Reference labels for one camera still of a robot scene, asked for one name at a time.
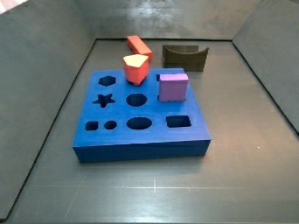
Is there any red rectangular block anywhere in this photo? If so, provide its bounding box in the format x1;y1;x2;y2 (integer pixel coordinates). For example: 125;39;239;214
127;35;154;60

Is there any purple rectangular block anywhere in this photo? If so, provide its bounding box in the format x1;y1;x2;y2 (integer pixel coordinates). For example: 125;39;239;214
159;73;190;102

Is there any red pentagon block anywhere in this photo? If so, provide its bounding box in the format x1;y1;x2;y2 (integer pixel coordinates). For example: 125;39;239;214
123;54;150;86

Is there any black curved fixture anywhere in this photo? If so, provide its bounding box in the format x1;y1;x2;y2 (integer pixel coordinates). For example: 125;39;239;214
163;45;210;72

